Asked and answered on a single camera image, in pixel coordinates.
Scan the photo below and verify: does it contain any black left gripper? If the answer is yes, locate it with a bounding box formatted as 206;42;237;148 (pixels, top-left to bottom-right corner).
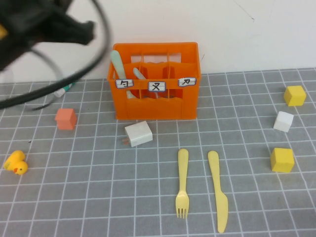
14;0;97;47

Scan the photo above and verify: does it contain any mint green plastic spoon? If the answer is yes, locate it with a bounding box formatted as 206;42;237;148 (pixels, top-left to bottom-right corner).
110;50;136;99

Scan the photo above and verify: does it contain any grey plastic fork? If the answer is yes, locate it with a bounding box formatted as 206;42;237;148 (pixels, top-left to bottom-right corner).
133;68;162;99

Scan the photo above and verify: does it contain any yellow plastic fork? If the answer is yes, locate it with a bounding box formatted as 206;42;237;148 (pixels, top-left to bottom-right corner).
175;148;190;219

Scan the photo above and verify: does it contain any yellow plastic knife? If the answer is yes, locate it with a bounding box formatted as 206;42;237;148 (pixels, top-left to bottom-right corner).
207;151;229;234

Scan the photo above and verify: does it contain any orange plastic cutlery holder crate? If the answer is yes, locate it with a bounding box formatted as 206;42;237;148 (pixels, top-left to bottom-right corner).
107;41;202;121

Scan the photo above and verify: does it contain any white green glue stick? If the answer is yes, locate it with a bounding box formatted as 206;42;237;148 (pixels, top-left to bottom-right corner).
54;82;76;98

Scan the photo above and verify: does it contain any salmon orange cube block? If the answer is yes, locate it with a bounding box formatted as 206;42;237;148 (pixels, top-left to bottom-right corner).
54;108;77;131

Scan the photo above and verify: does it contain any white power adapter plug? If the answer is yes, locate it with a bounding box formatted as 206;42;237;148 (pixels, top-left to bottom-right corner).
122;120;153;148

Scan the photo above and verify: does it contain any yellow rubber duck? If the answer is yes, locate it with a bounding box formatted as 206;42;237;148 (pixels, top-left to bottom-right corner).
3;150;28;176

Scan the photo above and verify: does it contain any white cube block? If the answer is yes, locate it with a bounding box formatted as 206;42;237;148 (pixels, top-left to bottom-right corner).
273;111;295;133

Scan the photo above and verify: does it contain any small yellow cube block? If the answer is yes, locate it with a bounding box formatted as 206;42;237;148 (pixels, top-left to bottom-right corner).
283;85;307;107

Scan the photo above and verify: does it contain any large yellow cube block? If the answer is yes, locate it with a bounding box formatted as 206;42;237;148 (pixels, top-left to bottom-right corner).
270;148;295;173

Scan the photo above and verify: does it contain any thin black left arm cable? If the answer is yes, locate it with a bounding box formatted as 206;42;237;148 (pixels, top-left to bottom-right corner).
31;48;64;111

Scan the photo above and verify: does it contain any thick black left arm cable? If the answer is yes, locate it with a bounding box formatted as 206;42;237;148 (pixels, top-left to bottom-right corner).
0;0;112;111

